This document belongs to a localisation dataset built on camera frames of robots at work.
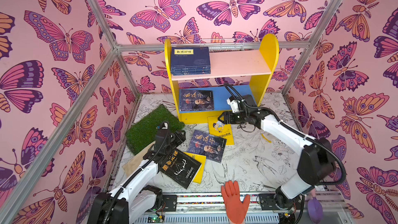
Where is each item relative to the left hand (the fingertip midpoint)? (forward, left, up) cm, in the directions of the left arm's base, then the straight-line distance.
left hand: (184, 132), depth 84 cm
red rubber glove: (-34, -26, -13) cm, 45 cm away
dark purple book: (-3, -13, -11) cm, 17 cm away
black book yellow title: (-15, +2, -11) cm, 19 cm away
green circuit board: (-38, +12, -15) cm, 43 cm away
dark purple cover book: (+21, -5, +3) cm, 21 cm away
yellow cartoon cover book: (+9, -20, -11) cm, 24 cm away
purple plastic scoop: (-34, -61, -11) cm, 71 cm away
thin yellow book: (-11, -10, -12) cm, 19 cm away
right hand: (+7, -21, +5) cm, 23 cm away
